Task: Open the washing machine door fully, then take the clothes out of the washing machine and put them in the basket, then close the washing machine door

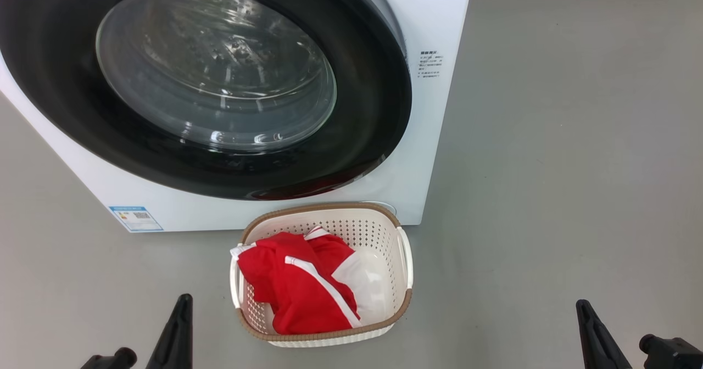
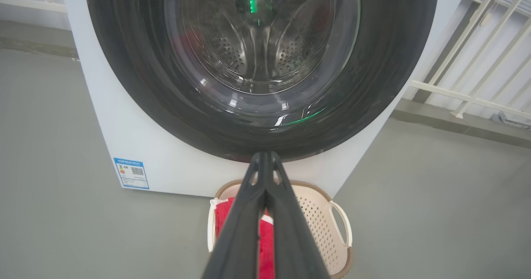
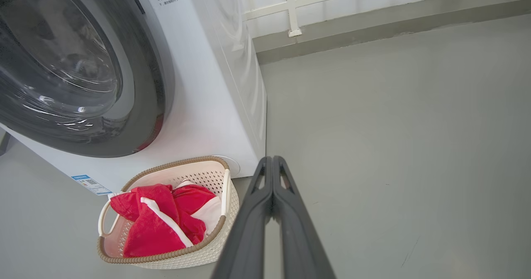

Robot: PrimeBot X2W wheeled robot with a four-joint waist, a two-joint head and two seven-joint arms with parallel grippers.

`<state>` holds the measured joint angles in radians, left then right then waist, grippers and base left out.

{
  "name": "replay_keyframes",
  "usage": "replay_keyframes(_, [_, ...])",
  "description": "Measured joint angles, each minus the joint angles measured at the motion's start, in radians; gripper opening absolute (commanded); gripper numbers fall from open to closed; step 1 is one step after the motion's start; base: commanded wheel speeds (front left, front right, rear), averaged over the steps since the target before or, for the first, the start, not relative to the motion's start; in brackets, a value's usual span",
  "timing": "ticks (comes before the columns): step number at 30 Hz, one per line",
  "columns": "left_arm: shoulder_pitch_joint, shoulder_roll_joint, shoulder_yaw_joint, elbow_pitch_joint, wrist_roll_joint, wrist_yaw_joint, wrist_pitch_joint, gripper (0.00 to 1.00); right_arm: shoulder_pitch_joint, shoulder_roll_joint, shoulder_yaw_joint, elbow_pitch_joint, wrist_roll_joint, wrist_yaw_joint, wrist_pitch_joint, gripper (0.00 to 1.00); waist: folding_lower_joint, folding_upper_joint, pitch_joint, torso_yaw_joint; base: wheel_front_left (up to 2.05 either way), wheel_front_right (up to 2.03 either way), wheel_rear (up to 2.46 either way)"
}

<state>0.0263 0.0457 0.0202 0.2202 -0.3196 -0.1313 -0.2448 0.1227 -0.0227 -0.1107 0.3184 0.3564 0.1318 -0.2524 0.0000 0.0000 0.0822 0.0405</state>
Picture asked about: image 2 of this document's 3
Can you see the grey metal floor bracket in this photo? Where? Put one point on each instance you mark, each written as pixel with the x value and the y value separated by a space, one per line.
pixel 504 118

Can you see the black round glass washer door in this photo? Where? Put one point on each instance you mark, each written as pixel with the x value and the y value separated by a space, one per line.
pixel 373 63

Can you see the white front-load washing machine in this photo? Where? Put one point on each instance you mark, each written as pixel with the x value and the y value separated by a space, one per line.
pixel 124 125

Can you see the stainless steel washer drum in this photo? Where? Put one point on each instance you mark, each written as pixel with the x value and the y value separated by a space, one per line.
pixel 257 42

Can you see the red and white garment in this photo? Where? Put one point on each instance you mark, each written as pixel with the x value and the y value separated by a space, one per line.
pixel 265 250

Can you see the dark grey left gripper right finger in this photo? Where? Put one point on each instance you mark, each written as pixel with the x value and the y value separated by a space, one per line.
pixel 294 254

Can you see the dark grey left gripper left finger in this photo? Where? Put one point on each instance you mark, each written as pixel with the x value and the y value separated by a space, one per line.
pixel 236 254

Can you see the blue energy label sticker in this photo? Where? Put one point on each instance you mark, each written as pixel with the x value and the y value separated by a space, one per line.
pixel 131 173

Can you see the cream perforated laundry basket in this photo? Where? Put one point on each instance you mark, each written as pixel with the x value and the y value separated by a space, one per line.
pixel 323 229

